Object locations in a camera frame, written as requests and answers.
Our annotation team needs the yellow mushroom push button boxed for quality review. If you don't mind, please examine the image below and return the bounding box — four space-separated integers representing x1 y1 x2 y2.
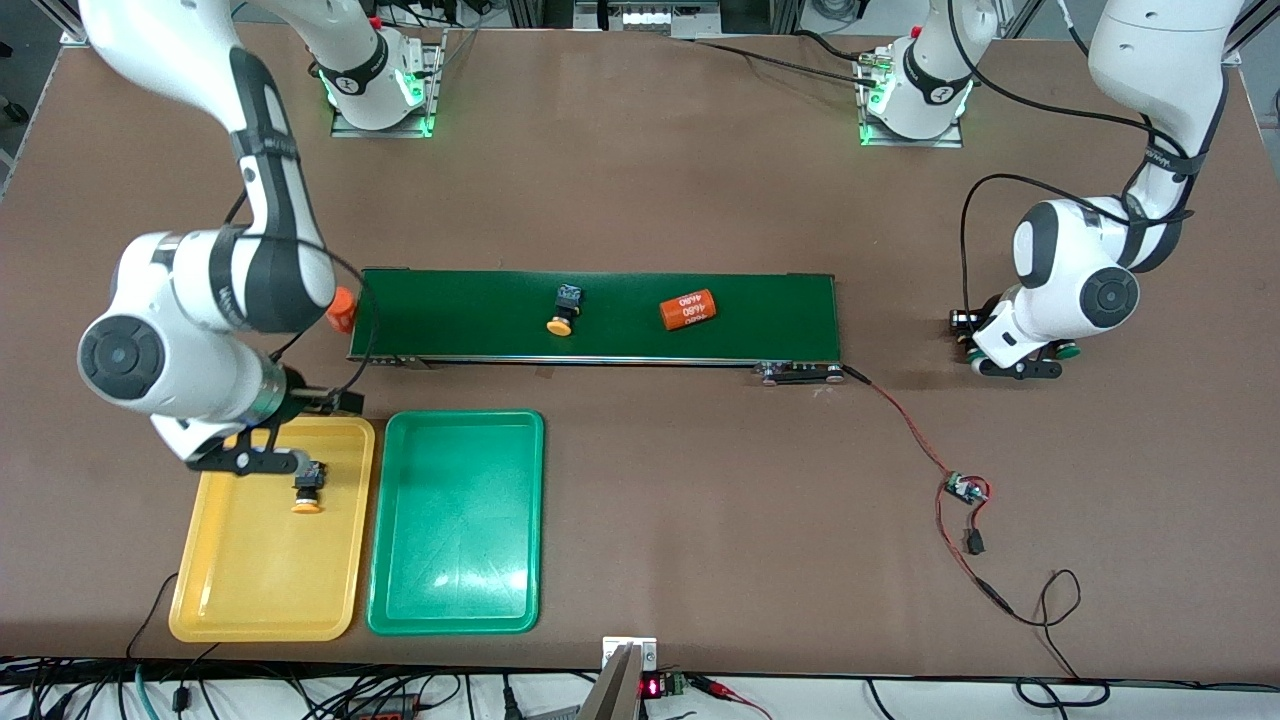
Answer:
292 459 327 516
545 285 586 338

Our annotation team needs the yellow plastic tray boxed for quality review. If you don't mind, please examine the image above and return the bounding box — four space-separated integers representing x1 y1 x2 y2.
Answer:
168 416 377 643

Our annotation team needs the green plastic tray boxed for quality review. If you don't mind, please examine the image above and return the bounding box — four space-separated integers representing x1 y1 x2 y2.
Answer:
367 409 546 636

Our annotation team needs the red black power lead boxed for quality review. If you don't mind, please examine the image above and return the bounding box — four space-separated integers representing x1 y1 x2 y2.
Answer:
935 485 1083 681

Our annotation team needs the green conveyor belt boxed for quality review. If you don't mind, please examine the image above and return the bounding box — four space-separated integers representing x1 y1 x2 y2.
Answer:
346 267 846 387

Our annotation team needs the black red power strip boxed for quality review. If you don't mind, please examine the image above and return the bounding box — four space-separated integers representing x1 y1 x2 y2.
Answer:
340 695 421 720

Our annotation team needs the red probe lead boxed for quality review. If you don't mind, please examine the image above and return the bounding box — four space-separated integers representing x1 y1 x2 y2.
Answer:
690 675 773 720

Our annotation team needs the grey electronics unit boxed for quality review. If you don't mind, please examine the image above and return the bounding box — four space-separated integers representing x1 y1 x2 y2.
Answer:
575 0 723 37

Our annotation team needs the red black conveyor wire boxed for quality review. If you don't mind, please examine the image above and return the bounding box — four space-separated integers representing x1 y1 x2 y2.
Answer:
840 364 963 483

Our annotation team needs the thin black table cable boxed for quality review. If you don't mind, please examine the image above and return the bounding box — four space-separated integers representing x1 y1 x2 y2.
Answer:
126 570 181 661

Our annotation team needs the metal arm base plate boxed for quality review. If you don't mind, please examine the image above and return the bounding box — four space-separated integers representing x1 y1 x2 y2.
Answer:
857 50 967 149
330 28 447 139

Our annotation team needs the aluminium frame post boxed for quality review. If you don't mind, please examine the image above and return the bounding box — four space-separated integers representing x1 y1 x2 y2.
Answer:
1000 0 1046 41

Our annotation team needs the black base cable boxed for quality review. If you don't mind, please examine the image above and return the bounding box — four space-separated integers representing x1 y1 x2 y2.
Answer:
688 28 881 91

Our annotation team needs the silver camera mount bracket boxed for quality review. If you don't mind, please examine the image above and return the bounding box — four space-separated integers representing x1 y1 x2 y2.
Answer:
601 635 660 673

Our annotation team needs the grey camera pole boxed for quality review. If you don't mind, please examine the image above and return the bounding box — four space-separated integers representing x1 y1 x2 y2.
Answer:
577 644 644 720

